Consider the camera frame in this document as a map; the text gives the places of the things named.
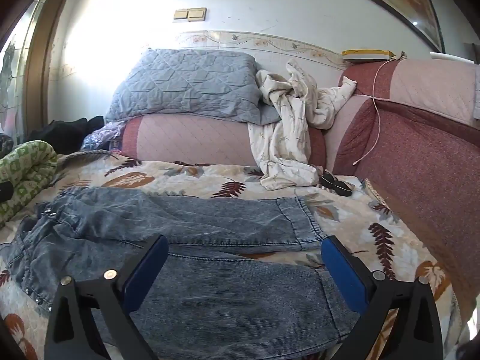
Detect clear plastic bag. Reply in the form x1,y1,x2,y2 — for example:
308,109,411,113
80,122,124,152

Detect red pink padded headboard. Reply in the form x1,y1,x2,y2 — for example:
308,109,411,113
324,59,480,308

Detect etched glass door panel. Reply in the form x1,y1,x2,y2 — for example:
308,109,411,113
0,0,42,139

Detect blue denim pants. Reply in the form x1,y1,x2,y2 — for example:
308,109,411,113
5,185,362,353

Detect leaf print bedspread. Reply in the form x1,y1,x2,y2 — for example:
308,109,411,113
0,150,466,360

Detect gold light switch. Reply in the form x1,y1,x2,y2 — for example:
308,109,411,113
173,7,207,22

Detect green patterned quilt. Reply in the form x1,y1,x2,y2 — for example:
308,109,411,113
0,140,58,229

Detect pink quilted bolster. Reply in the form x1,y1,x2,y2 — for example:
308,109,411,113
120,114,327,167

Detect white floral cloth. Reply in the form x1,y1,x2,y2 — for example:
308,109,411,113
247,60,357,192

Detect white cable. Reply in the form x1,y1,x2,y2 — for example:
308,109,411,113
354,58,398,166

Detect black clothing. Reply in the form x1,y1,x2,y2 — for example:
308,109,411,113
28,115,105,155

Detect wooden door frame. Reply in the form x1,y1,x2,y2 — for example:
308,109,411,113
22,0,83,145

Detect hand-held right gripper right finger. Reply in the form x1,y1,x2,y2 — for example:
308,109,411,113
321,235,445,360

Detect grey quilted pillow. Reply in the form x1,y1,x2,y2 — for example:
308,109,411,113
105,48,282,126

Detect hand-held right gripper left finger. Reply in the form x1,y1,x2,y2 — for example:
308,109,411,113
44,234,169,360

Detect yellow flat box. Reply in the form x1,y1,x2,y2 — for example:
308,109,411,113
342,49,396,62

